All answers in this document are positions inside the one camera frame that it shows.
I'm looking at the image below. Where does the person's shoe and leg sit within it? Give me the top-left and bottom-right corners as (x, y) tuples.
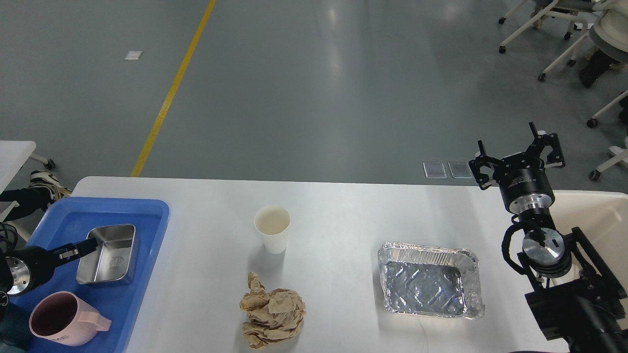
(0, 170), (72, 222)

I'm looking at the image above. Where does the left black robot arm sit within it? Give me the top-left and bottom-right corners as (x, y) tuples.
(0, 239), (98, 353)

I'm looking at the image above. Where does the white chair base right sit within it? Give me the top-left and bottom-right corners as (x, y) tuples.
(587, 90), (628, 181)

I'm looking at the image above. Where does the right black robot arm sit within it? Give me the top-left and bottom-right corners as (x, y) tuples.
(469, 123), (628, 353)

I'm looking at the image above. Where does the aluminium foil tray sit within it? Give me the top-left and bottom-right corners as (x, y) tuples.
(377, 241), (485, 320)

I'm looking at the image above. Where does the blue plastic tray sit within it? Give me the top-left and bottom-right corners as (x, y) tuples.
(10, 197), (170, 353)

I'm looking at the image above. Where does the floor socket plate left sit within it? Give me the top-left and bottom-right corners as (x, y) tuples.
(422, 161), (448, 179)

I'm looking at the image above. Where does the beige plastic bin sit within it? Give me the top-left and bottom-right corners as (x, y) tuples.
(550, 190), (628, 288)

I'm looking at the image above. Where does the white office chair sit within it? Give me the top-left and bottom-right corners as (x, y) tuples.
(498, 0), (628, 82)

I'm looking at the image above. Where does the stainless steel rectangular tin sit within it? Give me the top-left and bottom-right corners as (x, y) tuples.
(76, 224), (139, 286)

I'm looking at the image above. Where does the seated person's dark leg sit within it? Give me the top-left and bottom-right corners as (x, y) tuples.
(578, 49), (617, 89)

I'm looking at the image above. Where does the pink plastic mug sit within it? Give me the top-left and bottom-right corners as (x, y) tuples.
(28, 291), (111, 347)

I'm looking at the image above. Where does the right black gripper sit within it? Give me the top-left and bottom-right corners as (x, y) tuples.
(468, 122), (566, 215)

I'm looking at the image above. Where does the white paper cup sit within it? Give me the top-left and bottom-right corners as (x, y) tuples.
(254, 205), (291, 254)

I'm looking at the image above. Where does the crumpled brown paper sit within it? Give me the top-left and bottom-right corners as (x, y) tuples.
(238, 271), (307, 349)

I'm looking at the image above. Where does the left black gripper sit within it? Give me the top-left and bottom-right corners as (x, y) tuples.
(4, 238), (97, 296)

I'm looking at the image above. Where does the white side table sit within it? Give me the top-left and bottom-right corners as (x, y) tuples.
(0, 140), (56, 192)

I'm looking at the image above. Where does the black cable bundle left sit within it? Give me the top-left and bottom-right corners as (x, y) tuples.
(0, 222), (18, 255)

